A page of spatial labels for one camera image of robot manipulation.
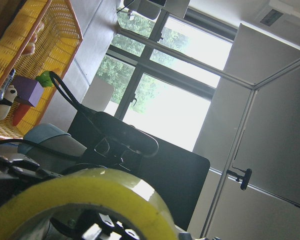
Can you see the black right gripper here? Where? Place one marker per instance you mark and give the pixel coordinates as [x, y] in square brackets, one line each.
[19, 172]

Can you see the yellow tape roll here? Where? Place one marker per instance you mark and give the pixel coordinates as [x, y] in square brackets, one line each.
[119, 193]

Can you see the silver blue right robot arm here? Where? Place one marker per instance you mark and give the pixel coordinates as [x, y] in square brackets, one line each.
[46, 152]

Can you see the yellow plastic basket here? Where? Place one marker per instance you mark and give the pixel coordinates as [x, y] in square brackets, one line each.
[44, 36]

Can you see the toy carrot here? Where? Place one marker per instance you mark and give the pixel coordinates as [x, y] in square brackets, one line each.
[45, 81]

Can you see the panda figurine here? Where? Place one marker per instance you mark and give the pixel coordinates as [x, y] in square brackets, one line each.
[7, 101]

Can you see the small dark can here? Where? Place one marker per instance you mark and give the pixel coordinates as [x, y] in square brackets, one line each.
[6, 83]

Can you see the purple foam block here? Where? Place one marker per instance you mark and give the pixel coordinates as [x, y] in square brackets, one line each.
[29, 91]

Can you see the croissant toy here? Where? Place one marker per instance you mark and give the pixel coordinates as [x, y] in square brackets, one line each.
[31, 45]

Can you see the black monitor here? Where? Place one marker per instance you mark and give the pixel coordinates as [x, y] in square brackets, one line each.
[178, 175]

